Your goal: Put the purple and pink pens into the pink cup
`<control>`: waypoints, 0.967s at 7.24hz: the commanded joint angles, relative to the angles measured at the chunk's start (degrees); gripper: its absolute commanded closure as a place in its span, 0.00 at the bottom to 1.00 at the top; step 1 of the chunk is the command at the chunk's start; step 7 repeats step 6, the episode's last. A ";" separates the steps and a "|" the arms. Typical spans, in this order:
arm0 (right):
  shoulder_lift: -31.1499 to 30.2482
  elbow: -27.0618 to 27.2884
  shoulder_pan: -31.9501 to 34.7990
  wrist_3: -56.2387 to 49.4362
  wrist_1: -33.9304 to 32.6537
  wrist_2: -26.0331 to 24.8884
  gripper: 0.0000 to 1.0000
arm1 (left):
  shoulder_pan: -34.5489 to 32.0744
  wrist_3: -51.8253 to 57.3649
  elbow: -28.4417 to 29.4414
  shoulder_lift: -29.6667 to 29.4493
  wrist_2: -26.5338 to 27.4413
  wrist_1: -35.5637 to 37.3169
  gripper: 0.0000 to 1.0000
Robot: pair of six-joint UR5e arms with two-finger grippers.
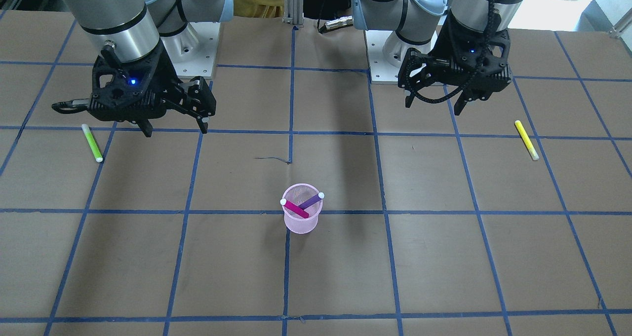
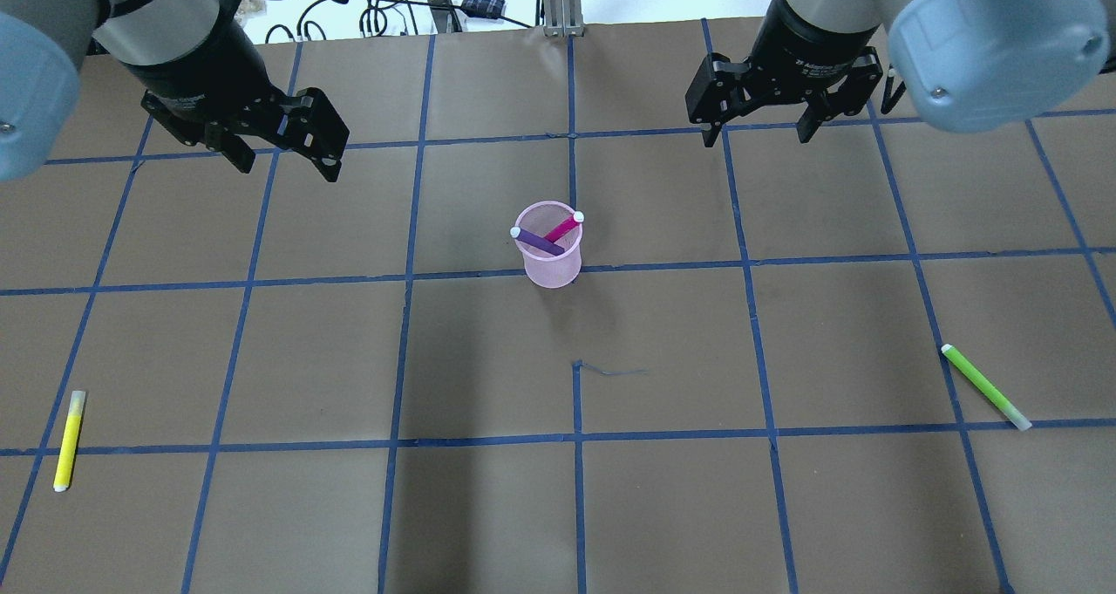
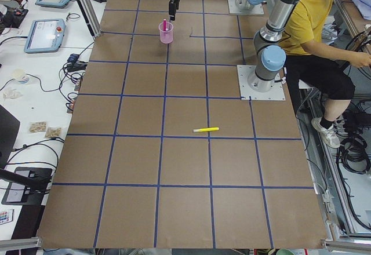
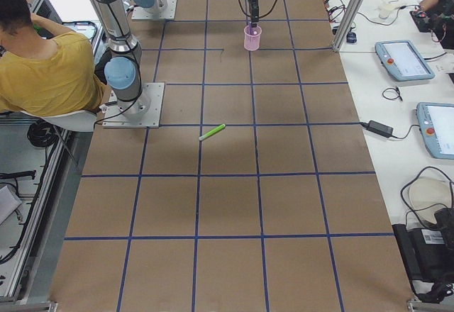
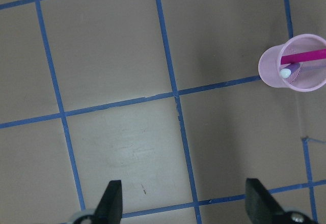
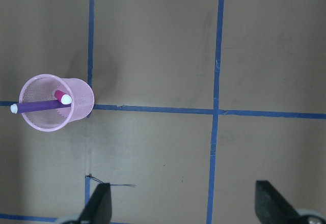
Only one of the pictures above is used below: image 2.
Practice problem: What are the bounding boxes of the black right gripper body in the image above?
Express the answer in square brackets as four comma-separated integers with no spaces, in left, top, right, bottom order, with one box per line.
[684,46,882,128]

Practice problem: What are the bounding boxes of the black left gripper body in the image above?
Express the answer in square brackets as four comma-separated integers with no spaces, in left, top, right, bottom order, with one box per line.
[140,86,350,175]

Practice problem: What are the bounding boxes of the pink pen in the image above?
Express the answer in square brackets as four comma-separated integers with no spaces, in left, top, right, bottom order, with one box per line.
[545,211,585,243]

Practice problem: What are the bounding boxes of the purple pen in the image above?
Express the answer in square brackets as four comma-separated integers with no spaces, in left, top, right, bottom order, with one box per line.
[509,227,566,256]

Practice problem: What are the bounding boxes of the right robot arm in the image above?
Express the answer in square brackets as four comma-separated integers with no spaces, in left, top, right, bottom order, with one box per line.
[684,0,1113,147]

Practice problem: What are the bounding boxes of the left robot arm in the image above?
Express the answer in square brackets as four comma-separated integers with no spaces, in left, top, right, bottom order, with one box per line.
[1,0,350,183]

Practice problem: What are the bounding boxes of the pink mesh cup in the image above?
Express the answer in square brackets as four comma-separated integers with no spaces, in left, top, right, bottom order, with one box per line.
[509,201,585,289]

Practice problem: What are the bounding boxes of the green pen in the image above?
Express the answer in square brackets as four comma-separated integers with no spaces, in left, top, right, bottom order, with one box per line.
[939,344,1033,432]

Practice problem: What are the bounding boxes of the yellow pen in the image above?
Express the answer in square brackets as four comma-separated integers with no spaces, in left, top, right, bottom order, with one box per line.
[52,390,87,492]

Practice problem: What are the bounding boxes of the black cables bundle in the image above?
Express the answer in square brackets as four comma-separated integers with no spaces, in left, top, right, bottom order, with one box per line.
[262,0,533,41]

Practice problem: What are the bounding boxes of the aluminium frame post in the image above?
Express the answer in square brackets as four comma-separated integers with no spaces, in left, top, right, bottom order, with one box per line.
[539,0,585,38]

